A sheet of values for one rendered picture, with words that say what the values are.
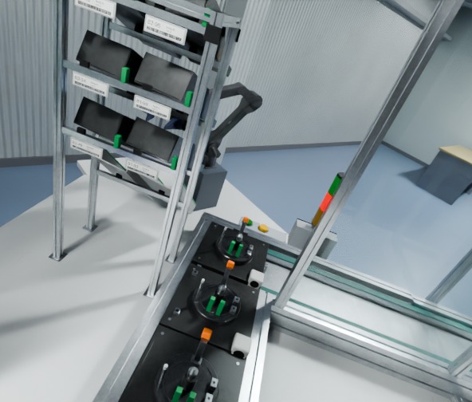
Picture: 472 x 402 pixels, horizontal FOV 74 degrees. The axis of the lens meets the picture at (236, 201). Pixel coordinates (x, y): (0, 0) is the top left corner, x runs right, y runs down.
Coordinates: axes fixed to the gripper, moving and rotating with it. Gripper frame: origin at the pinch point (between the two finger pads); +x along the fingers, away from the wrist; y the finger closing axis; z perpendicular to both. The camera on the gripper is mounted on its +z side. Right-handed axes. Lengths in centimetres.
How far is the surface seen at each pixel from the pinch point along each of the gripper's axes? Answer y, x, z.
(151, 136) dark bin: 9.8, 25.2, 12.9
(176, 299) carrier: 33, 46, -19
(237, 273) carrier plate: 46, 28, -23
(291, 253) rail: 64, 4, -29
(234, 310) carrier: 48, 44, -15
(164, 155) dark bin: 15.0, 27.6, 11.2
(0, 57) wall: -163, -82, -73
